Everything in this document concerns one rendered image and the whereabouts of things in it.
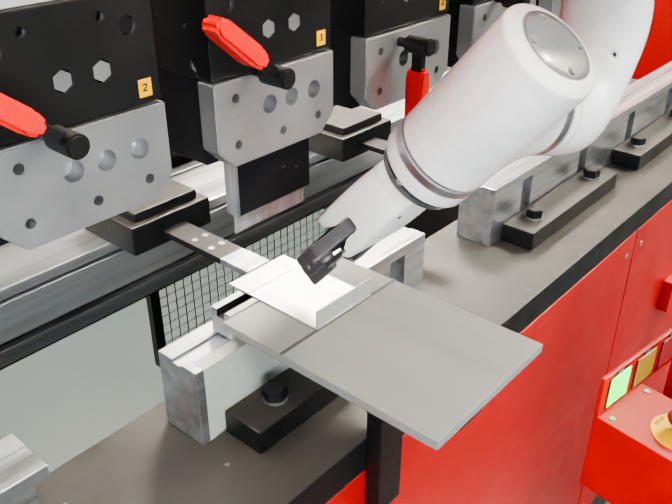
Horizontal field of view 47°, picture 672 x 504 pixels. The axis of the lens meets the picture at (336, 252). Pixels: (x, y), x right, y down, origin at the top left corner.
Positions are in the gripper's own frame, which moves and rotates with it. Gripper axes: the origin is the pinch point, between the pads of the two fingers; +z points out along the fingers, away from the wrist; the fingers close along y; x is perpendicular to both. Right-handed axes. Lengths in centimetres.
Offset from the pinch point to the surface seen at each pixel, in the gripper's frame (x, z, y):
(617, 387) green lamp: 32.1, 6.2, -31.0
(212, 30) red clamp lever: -16.4, -17.5, 12.7
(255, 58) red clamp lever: -14.1, -15.9, 9.1
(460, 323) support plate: 13.0, -2.2, -6.1
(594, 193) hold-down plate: 11, 13, -66
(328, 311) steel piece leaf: 4.4, 3.2, 2.6
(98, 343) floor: -40, 173, -49
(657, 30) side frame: -19, 48, -214
